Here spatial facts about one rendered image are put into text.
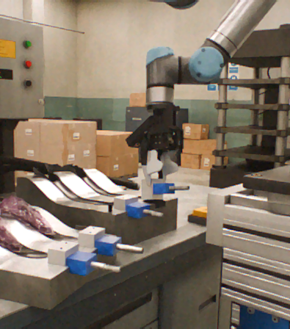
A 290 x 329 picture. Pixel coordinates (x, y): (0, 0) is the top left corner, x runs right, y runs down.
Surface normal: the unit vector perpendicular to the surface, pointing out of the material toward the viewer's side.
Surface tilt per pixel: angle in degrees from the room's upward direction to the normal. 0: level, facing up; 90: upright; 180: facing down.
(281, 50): 90
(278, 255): 90
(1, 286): 90
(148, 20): 90
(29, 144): 99
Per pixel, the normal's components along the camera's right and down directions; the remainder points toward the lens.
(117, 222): 0.79, 0.11
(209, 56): 0.00, 0.14
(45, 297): -0.36, 0.11
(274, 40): -0.59, 0.09
